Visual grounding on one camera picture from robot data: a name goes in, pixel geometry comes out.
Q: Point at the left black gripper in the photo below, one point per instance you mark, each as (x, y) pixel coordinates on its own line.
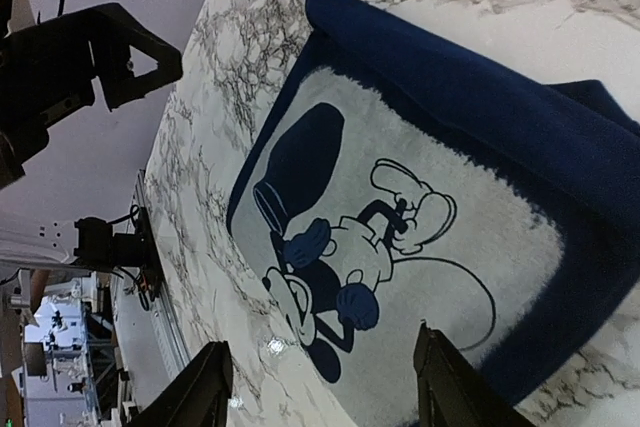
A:
(47, 72)

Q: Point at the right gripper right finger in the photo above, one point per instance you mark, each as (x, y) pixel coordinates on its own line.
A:
(451, 393)

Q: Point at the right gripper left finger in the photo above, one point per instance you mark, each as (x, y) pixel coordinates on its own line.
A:
(198, 396)

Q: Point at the navy blue t-shirt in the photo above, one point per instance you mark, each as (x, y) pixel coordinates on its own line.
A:
(400, 179)

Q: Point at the front aluminium rail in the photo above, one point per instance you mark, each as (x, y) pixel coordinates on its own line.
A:
(164, 320)

